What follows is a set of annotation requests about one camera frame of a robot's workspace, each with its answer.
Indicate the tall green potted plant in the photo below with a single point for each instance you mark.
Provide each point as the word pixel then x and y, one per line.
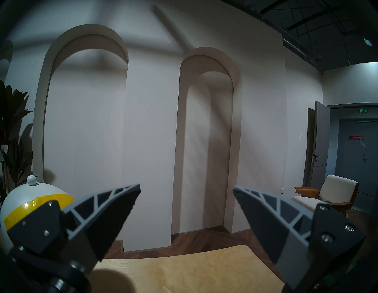
pixel 11 118

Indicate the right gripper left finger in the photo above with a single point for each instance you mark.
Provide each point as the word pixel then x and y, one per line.
pixel 97 212

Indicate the yellow tape patch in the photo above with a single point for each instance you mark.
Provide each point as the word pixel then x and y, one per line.
pixel 26 209

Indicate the green exit sign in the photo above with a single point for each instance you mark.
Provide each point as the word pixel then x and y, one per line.
pixel 363 111

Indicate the red door sign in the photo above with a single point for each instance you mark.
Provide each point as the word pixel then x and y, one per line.
pixel 356 137

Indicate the white plant tag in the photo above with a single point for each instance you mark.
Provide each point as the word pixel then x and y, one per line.
pixel 3 150

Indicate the dark grey open door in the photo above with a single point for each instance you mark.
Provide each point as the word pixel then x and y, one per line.
pixel 320 141

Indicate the white mushroom table lamp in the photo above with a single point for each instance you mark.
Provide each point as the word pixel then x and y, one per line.
pixel 26 193

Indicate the wooden armchair with white cushions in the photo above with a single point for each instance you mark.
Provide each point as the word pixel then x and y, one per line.
pixel 336 189

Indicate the grey corridor door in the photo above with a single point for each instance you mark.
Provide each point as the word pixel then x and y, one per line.
pixel 357 165

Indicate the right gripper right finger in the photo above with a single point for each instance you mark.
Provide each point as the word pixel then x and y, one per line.
pixel 283 230

